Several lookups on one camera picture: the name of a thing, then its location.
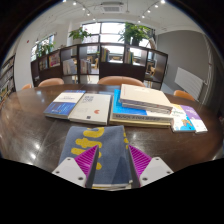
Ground white wall radiator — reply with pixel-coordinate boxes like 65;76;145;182
173;66;205;101

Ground large bright blue book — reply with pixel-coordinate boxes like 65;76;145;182
109;88;174;124

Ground potted green plants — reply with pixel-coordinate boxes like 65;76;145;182
34;21;154;58

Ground dark blue book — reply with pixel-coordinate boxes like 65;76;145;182
43;89;87;120

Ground large tan book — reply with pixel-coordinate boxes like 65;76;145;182
108;114;173;129

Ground grey towel with yellow letters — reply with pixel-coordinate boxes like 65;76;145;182
58;124;134;191

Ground illustrated blue and white booklet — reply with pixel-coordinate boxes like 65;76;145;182
169;103;197;134

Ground ceiling air conditioner unit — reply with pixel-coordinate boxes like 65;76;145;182
99;1;126;14

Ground wall bookshelf unit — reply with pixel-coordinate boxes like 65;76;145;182
0;54;17;104

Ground large cream book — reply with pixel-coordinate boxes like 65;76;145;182
119;83;174;115

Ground purple booklet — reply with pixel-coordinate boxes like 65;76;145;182
180;104;209;134

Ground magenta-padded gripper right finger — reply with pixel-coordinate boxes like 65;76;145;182
127;144;175;188

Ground ceiling spot lights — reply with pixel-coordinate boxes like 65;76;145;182
61;0;168;18

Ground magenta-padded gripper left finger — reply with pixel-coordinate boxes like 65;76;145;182
51;144;100;189

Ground orange chairs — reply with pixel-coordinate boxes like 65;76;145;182
21;75;196;102

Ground dark curved shelf unit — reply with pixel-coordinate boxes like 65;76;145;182
30;42;169;91

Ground large window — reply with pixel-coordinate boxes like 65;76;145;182
81;21;154;63

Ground white book with red dot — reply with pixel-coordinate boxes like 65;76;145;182
68;93;113;126

